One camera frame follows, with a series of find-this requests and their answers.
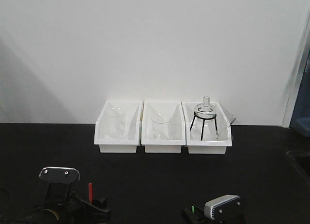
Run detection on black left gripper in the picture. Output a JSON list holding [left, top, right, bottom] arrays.
[[30, 183, 111, 224]]

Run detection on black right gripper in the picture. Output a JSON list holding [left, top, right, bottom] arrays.
[[182, 206, 245, 224]]

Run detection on red plastic spoon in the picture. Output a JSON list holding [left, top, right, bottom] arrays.
[[88, 183, 93, 203]]

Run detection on blue cabinet edge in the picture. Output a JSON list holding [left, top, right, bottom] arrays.
[[289, 27, 310, 138]]

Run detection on left white storage bin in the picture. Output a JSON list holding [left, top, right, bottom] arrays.
[[94, 100, 143, 153]]

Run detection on white storage bin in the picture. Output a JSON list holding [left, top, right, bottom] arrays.
[[94, 100, 143, 153], [141, 101, 186, 153], [182, 102, 233, 154]]

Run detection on glass beaker in left bin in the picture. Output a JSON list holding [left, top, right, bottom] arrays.
[[106, 107, 126, 138]]

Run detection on glass beaker in bin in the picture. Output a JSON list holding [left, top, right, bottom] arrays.
[[151, 113, 171, 140], [106, 107, 126, 138]]

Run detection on right white storage bin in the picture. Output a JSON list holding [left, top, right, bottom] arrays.
[[182, 102, 233, 154]]

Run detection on middle white storage bin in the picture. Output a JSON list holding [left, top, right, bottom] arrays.
[[141, 101, 186, 153]]

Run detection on glass beaker in middle bin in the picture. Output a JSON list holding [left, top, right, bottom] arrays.
[[151, 113, 171, 140]]

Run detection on round glass flask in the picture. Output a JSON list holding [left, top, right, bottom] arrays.
[[194, 96, 216, 119]]

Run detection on small glass funnel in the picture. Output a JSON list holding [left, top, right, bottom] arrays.
[[210, 113, 237, 140]]

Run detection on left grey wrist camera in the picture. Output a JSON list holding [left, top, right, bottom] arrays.
[[39, 166, 80, 184]]

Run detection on black wire tripod stand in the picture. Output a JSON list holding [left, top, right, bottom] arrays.
[[189, 111, 218, 141]]

